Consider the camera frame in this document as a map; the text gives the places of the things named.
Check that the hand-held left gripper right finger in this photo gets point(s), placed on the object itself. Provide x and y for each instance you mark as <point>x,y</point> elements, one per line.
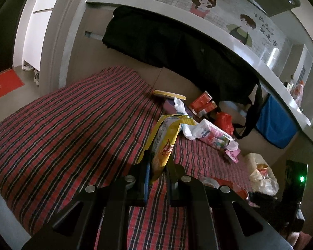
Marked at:
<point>172,185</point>

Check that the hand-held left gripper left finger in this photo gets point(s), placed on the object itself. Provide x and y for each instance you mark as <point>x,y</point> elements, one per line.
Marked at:
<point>147,178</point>

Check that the white plastic bag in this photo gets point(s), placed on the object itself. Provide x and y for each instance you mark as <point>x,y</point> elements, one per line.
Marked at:
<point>263,185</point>

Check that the yellow snack bag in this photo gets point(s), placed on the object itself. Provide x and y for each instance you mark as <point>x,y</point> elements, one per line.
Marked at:
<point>164,145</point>

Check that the purple cartoon sponge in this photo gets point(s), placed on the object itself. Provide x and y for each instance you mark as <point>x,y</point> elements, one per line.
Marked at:
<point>169,107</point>

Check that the yellow-rimmed white scrubber pad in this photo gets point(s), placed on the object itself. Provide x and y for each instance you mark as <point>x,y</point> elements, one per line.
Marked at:
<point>169,95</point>

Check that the instant noodle cup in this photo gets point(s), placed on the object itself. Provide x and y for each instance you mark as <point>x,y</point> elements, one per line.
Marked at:
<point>262,169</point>

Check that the crumpled white plastic wrapper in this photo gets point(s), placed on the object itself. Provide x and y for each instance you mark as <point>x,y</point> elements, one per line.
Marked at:
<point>195,130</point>

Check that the pink printed packet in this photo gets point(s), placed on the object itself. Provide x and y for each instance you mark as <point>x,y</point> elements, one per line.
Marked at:
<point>216,136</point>

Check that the blue towel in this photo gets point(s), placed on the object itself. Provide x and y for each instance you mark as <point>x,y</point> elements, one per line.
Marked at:
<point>275,125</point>

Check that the crumpled white tissue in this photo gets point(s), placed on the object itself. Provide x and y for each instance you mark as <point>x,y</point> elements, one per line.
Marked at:
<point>179,105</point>

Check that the red plastic bag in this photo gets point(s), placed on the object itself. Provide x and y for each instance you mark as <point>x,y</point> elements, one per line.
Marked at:
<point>223,122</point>

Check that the red drink carton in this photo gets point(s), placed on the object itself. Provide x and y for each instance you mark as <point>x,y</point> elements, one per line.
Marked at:
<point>209,109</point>

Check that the red snack box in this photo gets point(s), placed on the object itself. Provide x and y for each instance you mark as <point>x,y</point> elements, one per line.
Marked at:
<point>200,100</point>

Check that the orange label bottle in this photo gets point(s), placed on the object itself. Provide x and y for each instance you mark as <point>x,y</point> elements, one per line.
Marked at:
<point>298,92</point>

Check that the red striped blanket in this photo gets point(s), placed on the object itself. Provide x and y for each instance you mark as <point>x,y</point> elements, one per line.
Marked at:
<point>67,125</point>

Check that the black cloth bag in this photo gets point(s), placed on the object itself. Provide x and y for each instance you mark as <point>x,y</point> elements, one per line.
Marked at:
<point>172,44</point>

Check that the white sneaker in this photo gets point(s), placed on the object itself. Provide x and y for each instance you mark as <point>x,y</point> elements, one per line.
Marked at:
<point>36,76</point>
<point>28,66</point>

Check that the grey counter ledge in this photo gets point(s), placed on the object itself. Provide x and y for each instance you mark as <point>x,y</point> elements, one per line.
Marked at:
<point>224,35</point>

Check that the red doormat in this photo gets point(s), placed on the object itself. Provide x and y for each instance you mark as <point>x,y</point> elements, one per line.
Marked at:
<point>4,84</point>

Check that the white cabinet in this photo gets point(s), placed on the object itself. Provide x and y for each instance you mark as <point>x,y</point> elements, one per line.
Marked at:
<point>39,31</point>

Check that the black lettering wall sticker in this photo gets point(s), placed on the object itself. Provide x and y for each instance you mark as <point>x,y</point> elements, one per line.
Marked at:
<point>266,31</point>

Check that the boy wall sticker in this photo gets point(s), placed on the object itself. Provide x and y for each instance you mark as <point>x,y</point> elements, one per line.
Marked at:
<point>241,30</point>

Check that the girl wall sticker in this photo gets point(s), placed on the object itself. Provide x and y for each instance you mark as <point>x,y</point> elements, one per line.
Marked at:
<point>202,4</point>

